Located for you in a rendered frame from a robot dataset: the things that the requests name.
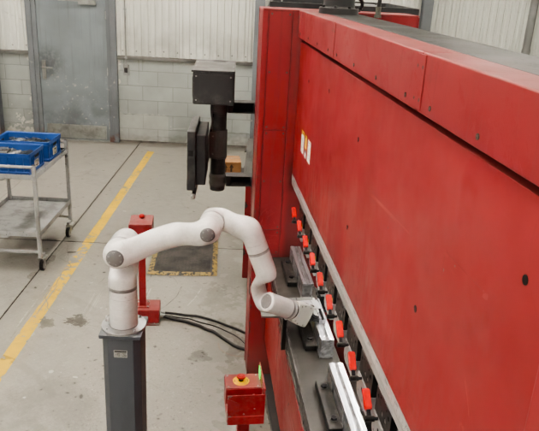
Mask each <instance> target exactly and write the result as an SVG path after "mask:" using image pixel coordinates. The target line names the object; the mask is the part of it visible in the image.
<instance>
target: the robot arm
mask: <svg viewBox="0 0 539 431"><path fill-rule="evenodd" d="M222 231H223V232H226V233H229V234H231V235H233V236H234V237H236V238H238V239H241V240H242V241H243V242H244V245H245V247H246V251H247V254H248V256H249V258H250V261H251V263H252V266H253V269H254V272H255V275H256V277H255V279H254V281H253V282H252V286H251V293H252V298H253V301H254V303H255V305H256V307H257V308H258V309H259V310H260V311H262V312H267V313H270V314H273V315H276V316H280V317H283V318H284V319H285V320H287V319H288V320H289V321H290V322H292V323H294V324H297V325H299V326H301V327H303V328H304V327H305V326H306V325H307V323H308V322H311V321H313V322H318V320H319V318H318V317H317V315H314V313H313V311H314V305H313V304H308V303H305V302H301V301H293V300H292V299H289V298H284V297H283V296H280V295H277V294H275V293H272V292H267V289H266V285H265V283H269V282H271V281H273V280H274V279H275V278H276V268H275V264H274V261H273V258H272V256H271V253H270V248H269V247H268V244H267V241H266V238H265V236H264V232H263V229H262V227H261V225H260V223H259V222H258V221H257V220H256V219H254V218H253V217H250V216H247V215H239V214H236V213H234V212H232V211H230V210H227V209H224V208H219V207H213V208H209V209H207V210H205V211H204V213H203V214H202V215H201V217H200V220H199V221H196V222H173V223H170V224H166V225H162V226H160V227H155V228H153V229H150V230H148V231H146V232H143V233H141V234H137V233H136V232H135V231H134V230H132V229H130V228H123V229H120V230H118V231H117V232H116V233H115V234H114V235H113V236H112V237H111V239H110V241H109V242H108V243H107V245H106V246H105V247H104V251H103V258H104V261H105V263H106V264H107V265H108V266H110V271H109V277H108V287H109V308H110V316H106V317H105V319H104V320H103V322H102V330H103V331H104V332H105V333H106V334H108V335H111V336H115V337H127V336H132V335H135V334H138V333H140V332H142V331H143V330H144V329H145V327H146V320H145V318H144V317H143V316H140V315H138V288H137V273H138V268H139V261H141V260H143V259H145V258H147V257H149V256H151V255H153V254H155V253H157V252H159V251H164V250H167V249H170V248H174V247H177V246H182V245H195V246H203V245H209V244H212V243H214V242H215V241H217V240H218V239H219V237H220V235H221V233H222Z"/></svg>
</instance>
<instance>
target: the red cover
mask: <svg viewBox="0 0 539 431"><path fill-rule="evenodd" d="M298 37H299V38H301V39H303V40H304V41H305V42H307V43H308V44H310V45H312V46H314V47H315V48H317V49H318V50H320V51H321V52H323V53H324V54H326V55H328V56H330V57H331V58H333V59H335V60H336V61H337V62H339V63H341V64H342V65H344V66H345V67H347V68H349V69H351V70H352V71H353V72H355V73H356V74H358V75H360V76H362V77H363V78H365V79H366V80H368V81H369V82H371V83H372V84H374V85H376V86H378V87H379V88H381V89H383V90H384V91H385V92H387V93H389V94H390V95H392V96H393V97H396V98H397V99H399V100H400V101H401V102H403V103H405V104H406V105H408V106H410V107H411V108H413V109H415V110H416V111H417V112H419V113H420V114H422V115H424V116H426V117H427V118H429V119H431V120H432V121H433V122H435V123H437V124H438V125H440V126H441V127H444V128H445V129H447V130H448V131H449V132H451V133H453V134H454V135H456V136H458V137H459V138H461V139H463V140H464V141H465V142H467V143H468V144H470V145H472V146H474V147H475V148H477V149H479V150H480V151H481V152H483V153H485V154H486V155H488V156H490V157H492V158H493V159H495V160H496V161H497V162H499V163H501V164H502V165H504V166H506V167H507V168H509V169H511V170H512V171H513V172H515V173H516V174H519V175H520V176H522V177H523V178H525V179H527V180H528V181H529V182H531V183H533V184H534V185H536V186H538V187H539V76H538V75H535V74H530V73H527V72H524V71H521V70H517V69H515V68H509V67H507V66H503V65H500V64H498V63H494V62H489V61H486V60H483V59H480V58H477V57H474V56H469V55H466V54H462V53H459V52H457V51H454V50H449V49H445V48H442V47H440V46H436V45H433V44H428V43H425V42H422V41H419V40H416V39H413V38H408V37H405V36H401V35H399V34H395V33H392V32H387V31H384V30H381V29H378V28H375V27H370V26H366V25H364V24H361V23H357V22H355V21H350V20H347V19H343V18H340V17H337V16H334V15H329V14H321V13H318V11H315V10H300V11H299V27H298Z"/></svg>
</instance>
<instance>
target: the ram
mask: <svg viewBox="0 0 539 431"><path fill-rule="evenodd" d="M302 130H303V131H304V133H305V135H306V136H307V143H306V149H305V137H304V149H303V154H302V152H301V150H300V148H301V136H302ZM308 139H309V140H310V141H311V155H310V165H309V164H308V162H307V161H306V160H307V149H308ZM305 152H306V155H305V157H304V154H305ZM293 177H294V179H295V181H296V183H297V185H298V188H299V190H300V192H301V194H302V196H303V199H304V200H305V203H306V205H307V208H308V210H309V211H310V213H311V216H312V219H313V221H314V222H315V224H316V226H317V230H318V232H319V233H320V235H321V237H322V240H323V243H324V244H325V246H326V249H327V251H328V253H329V255H330V257H331V260H332V262H333V264H334V266H335V269H336V271H337V273H338V275H339V276H340V279H341V282H342V284H343V286H344V287H345V290H346V293H347V295H348V297H349V299H350V301H351V303H352V306H353V308H354V310H355V312H356V314H357V316H358V319H359V321H360V323H361V325H362V327H363V329H364V332H365V334H366V336H367V338H368V341H369V342H370V345H371V347H372V349H373V352H374V353H375V355H376V358H377V361H378V362H379V364H380V366H381V368H382V372H383V374H384V375H385V377H386V379H387V382H388V384H389V386H390V388H391V390H392V393H393V395H394V397H395V399H396V402H397V404H398V406H399V407H400V410H401V413H402V415H403V417H404V418H405V420H406V424H407V426H408V428H409V429H410V431H524V427H525V423H526V419H527V416H528V411H529V408H530V401H531V397H532V393H533V389H534V385H535V382H536V375H537V370H538V367H539V187H538V186H536V185H534V184H533V183H531V182H529V181H528V180H527V179H525V178H523V177H522V176H520V175H519V174H516V173H515V172H513V171H512V170H511V169H509V168H507V167H506V166H504V165H502V164H501V163H499V162H497V161H496V160H495V159H493V158H492V157H490V156H488V155H486V154H485V153H483V152H481V151H480V150H479V149H477V148H475V147H474V146H472V145H470V144H468V143H467V142H465V141H464V140H463V139H461V138H459V137H458V136H456V135H454V134H453V133H451V132H449V131H448V130H447V129H445V128H444V127H441V126H440V125H438V124H437V123H435V122H433V121H432V120H431V119H429V118H427V117H426V116H424V115H422V114H420V113H419V112H417V111H416V110H415V109H413V108H411V107H410V106H408V105H406V104H405V103H403V102H401V101H400V100H399V99H397V98H396V97H393V96H392V95H390V94H389V93H387V92H385V91H384V90H383V89H381V88H379V87H378V86H376V85H374V84H372V83H371V82H369V81H368V80H366V79H365V78H363V77H362V76H360V75H358V74H356V73H355V72H353V71H352V70H351V69H349V68H347V67H345V66H344V65H342V64H341V63H339V62H337V61H336V60H335V59H333V58H331V57H330V56H328V55H326V54H324V53H323V52H321V51H320V50H318V49H317V48H315V47H314V46H312V45H310V44H308V43H307V42H303V41H301V44H300V58H299V83H298V96H297V109H296V122H295V134H294V148H293ZM292 186H293V189H294V190H295V193H296V195H297V197H298V200H299V202H300V205H301V207H302V209H303V211H304V213H305V216H306V219H307V221H308V222H309V225H310V227H311V231H312V232H313V234H314V237H315V239H316V241H317V244H318V246H319V248H320V251H321V252H322V254H323V258H324V260H325V262H326V264H327V266H328V268H329V272H330V273H331V276H332V278H333V280H334V283H335V285H336V288H337V290H338V292H339V294H340V296H341V299H342V302H343V304H344V305H345V308H346V311H347V314H348V315H349V317H350V319H351V322H352V324H353V327H354V329H355V331H356V334H357V336H358V339H359V341H360V343H361V345H362V347H363V349H364V353H365V355H366V356H367V359H368V361H369V363H370V366H371V368H372V370H373V373H374V375H375V377H376V380H377V382H378V385H379V387H380V388H381V391H382V394H383V396H384V398H385V400H386V402H387V405H388V408H389V410H390V412H391V414H392V417H393V419H394V421H395V424H396V426H397V428H398V430H399V431H404V430H403V428H402V426H401V424H400V421H399V418H398V417H397V415H396V413H395V410H394V407H393V406H392V403H391V401H390V399H389V397H388V394H387V392H386V390H385V387H384V385H383V384H382V380H381V378H380V376H379V374H378V372H377V370H376V367H375V364H374V363H373V361H372V359H371V356H370V354H369V352H368V349H367V347H366V345H365V343H364V340H363V338H362V336H361V333H360V332H359V330H358V326H357V324H356V322H355V321H354V318H353V316H352V313H351V311H350V309H349V307H348V305H347V302H346V300H345V298H344V295H343V293H342V291H341V288H340V286H339V284H338V282H337V279H336V278H335V275H334V272H333V270H332V268H331V267H330V264H329V261H328V259H327V257H326V255H325V253H324V251H323V248H322V246H321V244H320V241H319V239H318V237H317V234H316V232H315V230H314V228H313V226H312V224H311V221H310V218H309V216H308V215H307V213H306V210H305V207H304V205H303V203H302V201H301V199H300V197H299V194H298V192H297V190H296V187H295V185H294V183H293V180H292Z"/></svg>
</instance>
